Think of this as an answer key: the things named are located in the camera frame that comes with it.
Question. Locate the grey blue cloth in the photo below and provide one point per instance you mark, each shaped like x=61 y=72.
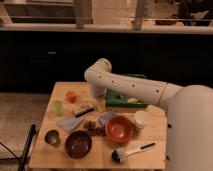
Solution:
x=69 y=124

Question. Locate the green plastic cup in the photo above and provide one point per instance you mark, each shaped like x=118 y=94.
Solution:
x=57 y=108

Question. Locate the orange bowl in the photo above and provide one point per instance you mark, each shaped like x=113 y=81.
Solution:
x=119 y=129

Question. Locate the black chair frame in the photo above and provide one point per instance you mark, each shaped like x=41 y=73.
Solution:
x=23 y=158

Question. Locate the white paper cup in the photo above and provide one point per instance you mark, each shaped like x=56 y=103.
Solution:
x=141 y=119

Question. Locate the small metal cup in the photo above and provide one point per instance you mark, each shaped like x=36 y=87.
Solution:
x=52 y=137

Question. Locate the purple bowl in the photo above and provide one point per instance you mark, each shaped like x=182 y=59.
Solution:
x=78 y=144

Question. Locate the yellow corn in tray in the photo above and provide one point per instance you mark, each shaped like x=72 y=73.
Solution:
x=133 y=100

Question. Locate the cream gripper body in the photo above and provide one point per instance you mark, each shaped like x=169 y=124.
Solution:
x=99 y=100

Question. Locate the blue sponge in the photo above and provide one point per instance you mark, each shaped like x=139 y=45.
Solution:
x=104 y=118

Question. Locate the green plastic tray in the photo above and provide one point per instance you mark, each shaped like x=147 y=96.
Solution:
x=114 y=99

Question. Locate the whiteboard eraser with black stripe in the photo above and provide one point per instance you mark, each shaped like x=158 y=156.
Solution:
x=83 y=111

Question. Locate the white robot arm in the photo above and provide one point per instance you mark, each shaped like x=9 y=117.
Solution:
x=189 y=109

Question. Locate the orange fruit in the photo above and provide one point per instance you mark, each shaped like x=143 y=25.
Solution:
x=71 y=96

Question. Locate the bunch of brown grapes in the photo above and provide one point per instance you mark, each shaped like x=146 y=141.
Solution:
x=92 y=129

